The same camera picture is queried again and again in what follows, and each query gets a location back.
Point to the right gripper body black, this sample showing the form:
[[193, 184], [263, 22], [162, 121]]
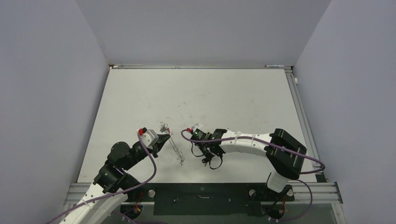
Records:
[[207, 153]]

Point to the aluminium frame rail right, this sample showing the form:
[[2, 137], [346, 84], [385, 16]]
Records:
[[304, 123]]

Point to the black-headed key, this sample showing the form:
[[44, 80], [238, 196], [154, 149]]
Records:
[[206, 162]]

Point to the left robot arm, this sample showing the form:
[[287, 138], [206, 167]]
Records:
[[110, 187]]

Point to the aluminium frame rail back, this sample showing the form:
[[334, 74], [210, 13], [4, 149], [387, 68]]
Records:
[[219, 66]]

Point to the aluminium frame rail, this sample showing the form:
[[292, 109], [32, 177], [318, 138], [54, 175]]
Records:
[[304, 123], [219, 66]]

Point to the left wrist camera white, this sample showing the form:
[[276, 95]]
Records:
[[149, 138]]

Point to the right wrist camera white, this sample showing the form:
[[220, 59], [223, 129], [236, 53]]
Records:
[[197, 126]]

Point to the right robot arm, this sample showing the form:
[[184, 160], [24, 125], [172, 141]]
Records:
[[285, 153]]

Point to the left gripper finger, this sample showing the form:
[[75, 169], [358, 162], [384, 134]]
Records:
[[163, 137], [160, 144]]

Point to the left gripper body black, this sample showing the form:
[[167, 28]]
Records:
[[154, 150]]

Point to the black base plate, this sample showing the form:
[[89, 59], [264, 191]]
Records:
[[252, 199]]

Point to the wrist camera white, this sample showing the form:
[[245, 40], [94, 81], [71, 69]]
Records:
[[197, 126], [149, 138]]

